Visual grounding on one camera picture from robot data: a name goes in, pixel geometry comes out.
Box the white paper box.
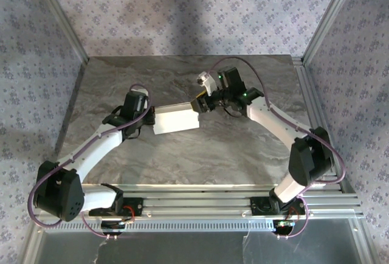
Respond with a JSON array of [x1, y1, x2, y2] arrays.
[[151, 101, 201, 136]]

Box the small black electronics module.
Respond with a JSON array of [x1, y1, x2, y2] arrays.
[[272, 218, 296, 235], [100, 220, 128, 236]]

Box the grey metal panel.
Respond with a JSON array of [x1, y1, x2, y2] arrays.
[[29, 220, 376, 264]]

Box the aluminium side rail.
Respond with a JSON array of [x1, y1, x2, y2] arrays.
[[45, 58, 91, 195], [291, 57, 347, 193]]

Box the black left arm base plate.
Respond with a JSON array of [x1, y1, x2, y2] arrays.
[[88, 197, 144, 217]]

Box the aluminium frame cross rails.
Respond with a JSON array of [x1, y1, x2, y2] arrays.
[[32, 183, 364, 220]]

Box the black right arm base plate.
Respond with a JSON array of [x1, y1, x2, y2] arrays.
[[249, 196, 306, 216]]

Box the grey slotted cable duct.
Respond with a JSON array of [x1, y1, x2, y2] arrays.
[[44, 218, 276, 231]]

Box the aluminium corner post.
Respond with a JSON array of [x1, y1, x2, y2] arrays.
[[302, 0, 362, 64], [29, 0, 91, 67]]

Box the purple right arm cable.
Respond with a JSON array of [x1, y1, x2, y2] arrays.
[[208, 56, 346, 240]]

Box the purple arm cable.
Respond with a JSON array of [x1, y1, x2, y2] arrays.
[[29, 83, 151, 240], [208, 56, 346, 240]]

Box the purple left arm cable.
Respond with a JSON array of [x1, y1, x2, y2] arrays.
[[29, 83, 151, 240]]

